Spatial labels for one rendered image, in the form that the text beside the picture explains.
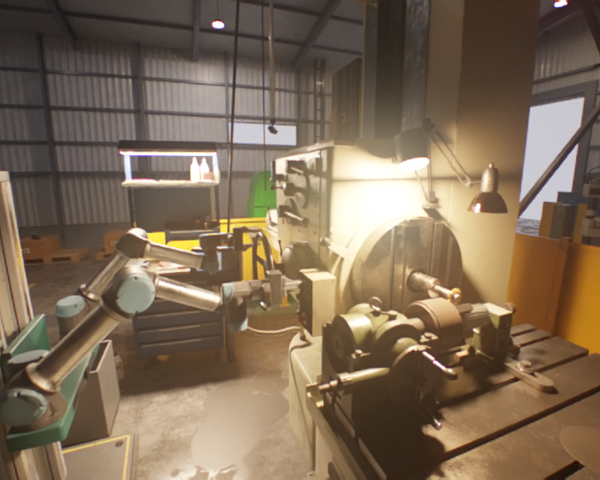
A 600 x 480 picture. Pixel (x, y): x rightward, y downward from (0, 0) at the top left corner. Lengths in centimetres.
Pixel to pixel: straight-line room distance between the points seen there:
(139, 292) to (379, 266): 90
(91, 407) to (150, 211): 174
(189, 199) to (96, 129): 1179
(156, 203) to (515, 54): 296
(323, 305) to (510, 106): 138
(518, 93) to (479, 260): 88
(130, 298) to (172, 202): 232
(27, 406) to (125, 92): 1419
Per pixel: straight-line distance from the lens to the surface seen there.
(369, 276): 132
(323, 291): 125
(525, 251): 356
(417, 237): 141
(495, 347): 152
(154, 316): 306
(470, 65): 179
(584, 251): 332
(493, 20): 195
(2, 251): 163
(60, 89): 1544
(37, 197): 1552
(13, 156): 1568
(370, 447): 105
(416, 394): 104
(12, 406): 120
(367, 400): 110
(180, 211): 332
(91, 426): 266
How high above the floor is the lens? 174
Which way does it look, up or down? 11 degrees down
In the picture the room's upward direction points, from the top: straight up
